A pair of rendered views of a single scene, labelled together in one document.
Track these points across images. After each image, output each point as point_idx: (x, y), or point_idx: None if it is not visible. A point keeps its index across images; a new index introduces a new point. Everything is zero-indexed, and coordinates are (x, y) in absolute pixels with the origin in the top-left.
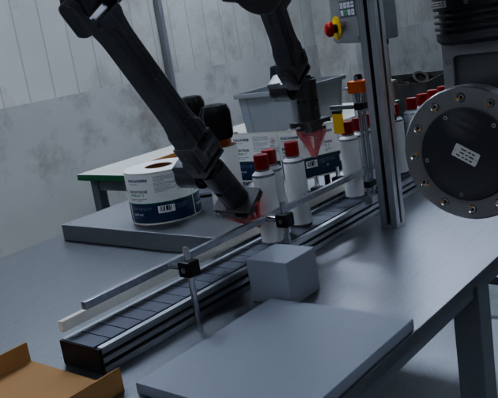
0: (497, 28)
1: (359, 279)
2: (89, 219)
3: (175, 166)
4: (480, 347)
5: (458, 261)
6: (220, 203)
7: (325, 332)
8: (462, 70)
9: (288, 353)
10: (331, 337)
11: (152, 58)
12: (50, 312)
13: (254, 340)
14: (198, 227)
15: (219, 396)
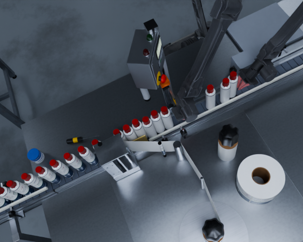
0: None
1: (216, 64)
2: None
3: (276, 69)
4: None
5: (183, 56)
6: (255, 80)
7: (248, 31)
8: None
9: (262, 27)
10: (248, 28)
11: (294, 11)
12: None
13: (267, 37)
14: (250, 142)
15: (286, 18)
